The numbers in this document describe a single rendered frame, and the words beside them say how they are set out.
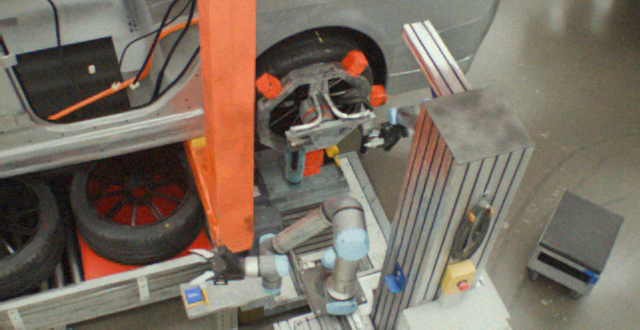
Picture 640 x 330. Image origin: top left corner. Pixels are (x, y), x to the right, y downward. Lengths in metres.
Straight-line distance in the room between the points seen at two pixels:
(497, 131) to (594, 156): 2.90
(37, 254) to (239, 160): 1.16
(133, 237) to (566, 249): 2.13
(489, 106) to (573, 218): 2.09
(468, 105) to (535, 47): 3.38
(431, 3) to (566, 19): 2.39
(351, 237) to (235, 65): 0.71
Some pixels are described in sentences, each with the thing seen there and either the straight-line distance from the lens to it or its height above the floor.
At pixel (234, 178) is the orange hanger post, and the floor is 1.08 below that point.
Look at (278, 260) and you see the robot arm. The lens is 2.99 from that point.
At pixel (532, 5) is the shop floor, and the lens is 6.16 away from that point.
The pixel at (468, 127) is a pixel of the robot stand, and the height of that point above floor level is 2.03.
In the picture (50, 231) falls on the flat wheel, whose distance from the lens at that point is 4.06.
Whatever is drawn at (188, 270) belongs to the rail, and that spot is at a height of 0.33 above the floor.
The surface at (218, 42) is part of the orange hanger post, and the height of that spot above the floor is 1.85.
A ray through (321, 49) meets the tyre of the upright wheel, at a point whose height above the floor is 1.18.
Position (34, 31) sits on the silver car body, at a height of 0.89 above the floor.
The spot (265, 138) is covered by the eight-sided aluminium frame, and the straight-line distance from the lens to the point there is 3.96.
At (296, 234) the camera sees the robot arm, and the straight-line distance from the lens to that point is 3.05.
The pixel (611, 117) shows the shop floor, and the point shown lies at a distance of 5.57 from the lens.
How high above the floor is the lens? 3.80
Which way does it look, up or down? 51 degrees down
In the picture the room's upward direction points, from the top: 6 degrees clockwise
